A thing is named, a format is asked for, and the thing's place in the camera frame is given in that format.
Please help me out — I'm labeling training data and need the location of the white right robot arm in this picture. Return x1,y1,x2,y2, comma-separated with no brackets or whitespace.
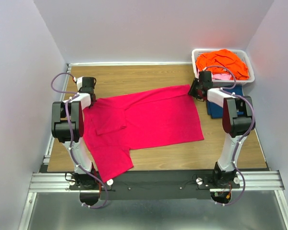
188,78,255,188

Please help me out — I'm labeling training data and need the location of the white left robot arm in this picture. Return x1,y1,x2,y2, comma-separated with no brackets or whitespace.
51,86,98,190

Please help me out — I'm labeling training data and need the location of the light pink t shirt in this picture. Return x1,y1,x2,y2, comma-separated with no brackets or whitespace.
212,73,232,81

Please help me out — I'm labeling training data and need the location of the folded blue t shirt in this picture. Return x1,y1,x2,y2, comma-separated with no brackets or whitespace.
206,85,243,119

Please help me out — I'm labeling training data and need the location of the orange t shirt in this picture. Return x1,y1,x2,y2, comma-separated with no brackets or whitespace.
195,49,250,81

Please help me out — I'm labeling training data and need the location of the white plastic laundry basket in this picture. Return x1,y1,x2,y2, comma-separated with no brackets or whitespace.
192,48,255,87

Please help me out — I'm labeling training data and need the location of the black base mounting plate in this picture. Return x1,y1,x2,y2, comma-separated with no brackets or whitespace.
67,170,240,203

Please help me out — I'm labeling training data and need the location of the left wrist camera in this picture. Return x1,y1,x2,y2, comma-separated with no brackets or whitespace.
73,77,96,90

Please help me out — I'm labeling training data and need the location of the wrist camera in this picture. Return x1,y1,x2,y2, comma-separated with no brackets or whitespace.
73,77,96,90
198,70,213,83

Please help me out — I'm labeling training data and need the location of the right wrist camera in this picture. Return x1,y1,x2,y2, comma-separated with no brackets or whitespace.
198,70,213,83

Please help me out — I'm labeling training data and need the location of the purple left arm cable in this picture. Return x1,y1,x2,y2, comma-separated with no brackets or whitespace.
50,73,108,209

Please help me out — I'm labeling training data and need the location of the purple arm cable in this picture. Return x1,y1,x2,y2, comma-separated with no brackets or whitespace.
203,66,256,207
50,73,108,209

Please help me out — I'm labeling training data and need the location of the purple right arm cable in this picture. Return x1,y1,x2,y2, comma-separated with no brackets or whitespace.
203,66,256,207

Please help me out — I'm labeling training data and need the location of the aluminium front frame rail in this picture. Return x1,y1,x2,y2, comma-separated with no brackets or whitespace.
29,171,285,193

